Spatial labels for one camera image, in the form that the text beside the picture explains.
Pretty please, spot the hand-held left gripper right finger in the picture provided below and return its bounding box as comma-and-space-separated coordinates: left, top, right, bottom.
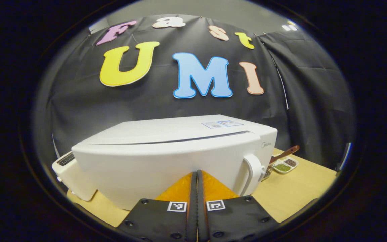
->
197, 170, 280, 242

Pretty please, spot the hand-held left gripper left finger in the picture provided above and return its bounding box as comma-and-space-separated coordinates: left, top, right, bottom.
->
116, 171, 198, 242

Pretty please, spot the white microwave oven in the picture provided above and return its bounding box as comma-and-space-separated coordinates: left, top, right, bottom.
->
72, 114, 278, 210

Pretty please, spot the white divided condiment tray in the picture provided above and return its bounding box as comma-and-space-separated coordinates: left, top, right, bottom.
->
272, 157, 299, 174

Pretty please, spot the wooden spoon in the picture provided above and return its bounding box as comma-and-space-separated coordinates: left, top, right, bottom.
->
269, 145, 300, 165

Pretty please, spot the white toaster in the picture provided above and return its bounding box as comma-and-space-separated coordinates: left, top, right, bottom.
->
52, 151, 97, 201

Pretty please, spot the black backdrop cloth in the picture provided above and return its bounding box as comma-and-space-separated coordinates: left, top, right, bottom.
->
34, 15, 355, 168

